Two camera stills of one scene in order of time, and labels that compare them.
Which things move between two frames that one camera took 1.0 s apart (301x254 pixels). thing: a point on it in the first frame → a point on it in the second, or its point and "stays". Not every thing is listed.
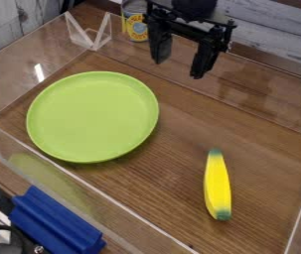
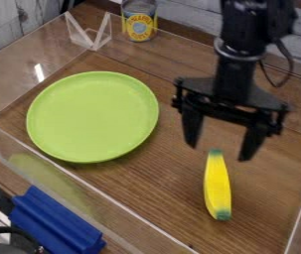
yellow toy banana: (218, 186) stays
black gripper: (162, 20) → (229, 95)
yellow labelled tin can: (132, 9) stays
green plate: (91, 117) stays
